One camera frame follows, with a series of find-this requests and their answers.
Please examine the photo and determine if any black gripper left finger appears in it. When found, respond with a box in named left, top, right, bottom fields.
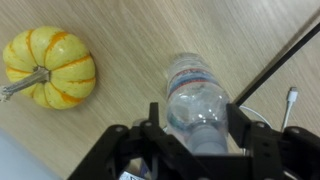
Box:
left=139, top=101, right=208, bottom=180

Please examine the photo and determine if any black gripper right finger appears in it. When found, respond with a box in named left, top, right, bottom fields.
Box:
left=226, top=102, right=285, bottom=180

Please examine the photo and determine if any clear plastic water bottle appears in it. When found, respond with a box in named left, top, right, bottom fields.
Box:
left=165, top=52, right=231, bottom=155

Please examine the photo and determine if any yellow orange striped pumpkin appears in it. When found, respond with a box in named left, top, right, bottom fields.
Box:
left=0, top=25, right=97, bottom=111

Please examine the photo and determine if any white charging cable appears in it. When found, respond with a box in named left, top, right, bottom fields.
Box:
left=238, top=86, right=300, bottom=133

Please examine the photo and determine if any black cable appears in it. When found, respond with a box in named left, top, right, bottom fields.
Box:
left=232, top=21, right=320, bottom=107

